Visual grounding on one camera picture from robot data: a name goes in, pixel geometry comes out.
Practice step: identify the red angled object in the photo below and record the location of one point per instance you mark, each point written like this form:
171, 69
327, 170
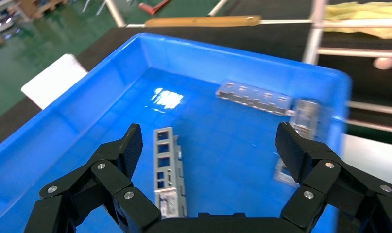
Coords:
152, 6

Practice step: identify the yellow cloth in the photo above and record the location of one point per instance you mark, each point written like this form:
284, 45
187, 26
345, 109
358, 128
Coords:
363, 17

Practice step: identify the white foam block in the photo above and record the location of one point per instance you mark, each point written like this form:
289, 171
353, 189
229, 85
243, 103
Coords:
54, 80

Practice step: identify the white tubular railing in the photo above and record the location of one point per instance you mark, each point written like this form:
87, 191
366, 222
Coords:
315, 32

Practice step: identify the blue plastic bin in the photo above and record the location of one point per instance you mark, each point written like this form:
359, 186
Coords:
231, 154

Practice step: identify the black cart with white tubes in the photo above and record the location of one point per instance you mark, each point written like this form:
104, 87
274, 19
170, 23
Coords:
360, 53

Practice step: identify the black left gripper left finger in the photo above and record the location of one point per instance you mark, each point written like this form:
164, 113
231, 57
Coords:
96, 183

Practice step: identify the slotted silver bracket by wall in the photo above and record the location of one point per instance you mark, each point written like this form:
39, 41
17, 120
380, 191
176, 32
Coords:
253, 98

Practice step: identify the silver metal bracket with square holes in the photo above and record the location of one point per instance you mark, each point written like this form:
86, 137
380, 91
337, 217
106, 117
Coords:
168, 180

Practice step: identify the long wooden edge strip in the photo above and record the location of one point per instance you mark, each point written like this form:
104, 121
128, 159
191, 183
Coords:
202, 21

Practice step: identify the wooden pallets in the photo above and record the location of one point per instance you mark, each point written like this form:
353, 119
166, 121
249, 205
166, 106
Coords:
38, 8

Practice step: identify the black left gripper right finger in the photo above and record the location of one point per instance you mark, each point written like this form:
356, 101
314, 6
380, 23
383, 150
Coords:
331, 189

